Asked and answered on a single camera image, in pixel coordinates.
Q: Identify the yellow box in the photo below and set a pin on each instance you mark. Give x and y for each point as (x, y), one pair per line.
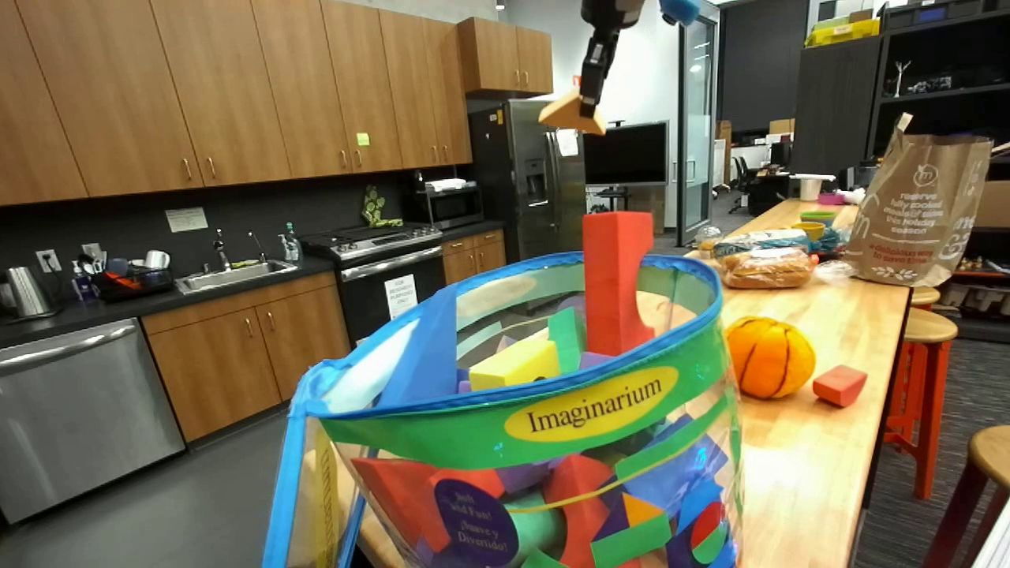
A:
(839, 30)

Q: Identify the orange pumpkin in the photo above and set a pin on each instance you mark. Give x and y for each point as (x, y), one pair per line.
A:
(772, 356)

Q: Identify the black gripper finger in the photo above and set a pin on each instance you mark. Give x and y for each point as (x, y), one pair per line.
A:
(597, 66)

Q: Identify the bagged bread loaf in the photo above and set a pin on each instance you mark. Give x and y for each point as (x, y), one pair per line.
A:
(766, 270)

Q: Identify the green plant decoration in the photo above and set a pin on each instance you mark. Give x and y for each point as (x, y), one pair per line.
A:
(375, 210)

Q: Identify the white paper on oven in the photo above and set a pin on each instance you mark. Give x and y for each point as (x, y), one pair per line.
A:
(400, 295)

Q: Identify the small brown wall cabinet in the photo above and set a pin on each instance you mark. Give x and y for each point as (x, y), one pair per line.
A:
(501, 54)

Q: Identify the clear plastic printed bag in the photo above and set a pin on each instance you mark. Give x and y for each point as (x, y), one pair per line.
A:
(918, 210)

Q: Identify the white paper on refrigerator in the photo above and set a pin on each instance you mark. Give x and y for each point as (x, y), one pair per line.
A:
(565, 142)

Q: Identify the purple round bag label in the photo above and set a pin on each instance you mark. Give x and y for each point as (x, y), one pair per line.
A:
(475, 524)

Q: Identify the green sticky note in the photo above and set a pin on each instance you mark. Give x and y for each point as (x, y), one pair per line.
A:
(365, 141)

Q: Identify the tall red foam block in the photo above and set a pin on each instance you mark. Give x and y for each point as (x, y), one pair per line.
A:
(617, 278)

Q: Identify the black microwave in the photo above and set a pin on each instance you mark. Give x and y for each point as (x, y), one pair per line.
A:
(446, 199)

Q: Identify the long brown wall cabinets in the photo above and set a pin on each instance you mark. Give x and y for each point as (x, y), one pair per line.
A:
(209, 90)

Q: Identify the clear toy bag blue trim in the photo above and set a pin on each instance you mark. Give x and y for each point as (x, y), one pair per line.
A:
(587, 419)

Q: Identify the black tv monitor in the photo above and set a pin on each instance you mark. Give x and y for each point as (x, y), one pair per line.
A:
(627, 153)

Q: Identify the yellow foam block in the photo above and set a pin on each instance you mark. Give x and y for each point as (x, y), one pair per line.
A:
(516, 367)

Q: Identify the small orange-red block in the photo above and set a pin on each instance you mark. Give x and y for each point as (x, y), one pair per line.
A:
(839, 387)

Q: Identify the green foam block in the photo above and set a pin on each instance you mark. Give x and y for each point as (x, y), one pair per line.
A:
(569, 340)

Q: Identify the dish rack with pots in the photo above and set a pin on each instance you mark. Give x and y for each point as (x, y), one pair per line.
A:
(127, 271)

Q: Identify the wide brown base cabinet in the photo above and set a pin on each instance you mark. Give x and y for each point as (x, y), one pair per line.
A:
(247, 352)

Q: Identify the white cup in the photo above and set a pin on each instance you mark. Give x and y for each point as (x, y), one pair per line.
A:
(808, 186)

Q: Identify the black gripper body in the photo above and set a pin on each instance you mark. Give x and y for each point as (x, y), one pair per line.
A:
(613, 10)

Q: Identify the large red triangular foam block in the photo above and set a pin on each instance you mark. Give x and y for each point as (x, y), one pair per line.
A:
(404, 499)

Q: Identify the wooden stool orange legs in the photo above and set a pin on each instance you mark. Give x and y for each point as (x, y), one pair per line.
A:
(930, 347)

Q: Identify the wooden stool dark red legs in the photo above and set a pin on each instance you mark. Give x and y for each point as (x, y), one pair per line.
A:
(990, 460)

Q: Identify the black steel oven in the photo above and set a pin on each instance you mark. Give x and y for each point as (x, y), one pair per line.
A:
(389, 271)

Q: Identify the stainless steel sink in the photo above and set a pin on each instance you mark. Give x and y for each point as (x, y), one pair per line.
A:
(233, 274)

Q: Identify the silver countertop appliance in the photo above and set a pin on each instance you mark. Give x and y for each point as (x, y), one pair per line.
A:
(26, 290)

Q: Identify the black shelving unit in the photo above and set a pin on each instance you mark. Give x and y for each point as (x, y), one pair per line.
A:
(949, 63)

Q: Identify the narrow brown base cabinet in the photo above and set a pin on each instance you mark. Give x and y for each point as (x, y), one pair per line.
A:
(475, 255)

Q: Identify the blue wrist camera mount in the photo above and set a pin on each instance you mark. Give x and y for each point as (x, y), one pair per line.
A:
(683, 8)

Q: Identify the white wall outlet plate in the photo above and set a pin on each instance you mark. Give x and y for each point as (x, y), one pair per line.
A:
(188, 220)

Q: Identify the orange triangular wooden block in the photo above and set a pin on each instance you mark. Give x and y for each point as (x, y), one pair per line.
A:
(569, 113)

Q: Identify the stainless steel refrigerator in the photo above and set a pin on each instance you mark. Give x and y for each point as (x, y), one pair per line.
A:
(526, 179)

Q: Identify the stainless steel dishwasher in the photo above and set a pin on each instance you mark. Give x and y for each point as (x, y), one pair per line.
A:
(81, 413)

